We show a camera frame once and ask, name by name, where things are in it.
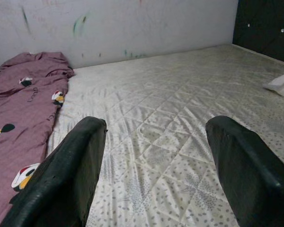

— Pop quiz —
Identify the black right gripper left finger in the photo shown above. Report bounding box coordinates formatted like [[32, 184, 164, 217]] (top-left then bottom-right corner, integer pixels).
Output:
[[0, 116, 107, 227]]

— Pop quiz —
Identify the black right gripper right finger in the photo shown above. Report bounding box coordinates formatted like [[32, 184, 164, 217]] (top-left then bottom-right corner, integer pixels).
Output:
[[205, 115, 284, 227]]

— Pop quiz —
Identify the white pillow with green tree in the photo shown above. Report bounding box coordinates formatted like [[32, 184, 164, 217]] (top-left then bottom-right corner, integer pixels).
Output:
[[262, 70, 284, 101]]

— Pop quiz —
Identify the purple cartoon print blanket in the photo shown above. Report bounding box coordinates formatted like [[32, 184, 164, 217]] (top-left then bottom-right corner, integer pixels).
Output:
[[0, 52, 76, 209]]

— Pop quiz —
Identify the white quilted mattress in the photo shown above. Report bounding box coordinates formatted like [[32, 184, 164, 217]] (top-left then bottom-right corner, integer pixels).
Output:
[[44, 44, 284, 227]]

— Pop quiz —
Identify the dark tufted headboard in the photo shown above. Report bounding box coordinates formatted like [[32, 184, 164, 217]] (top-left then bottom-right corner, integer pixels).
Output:
[[233, 0, 284, 64]]

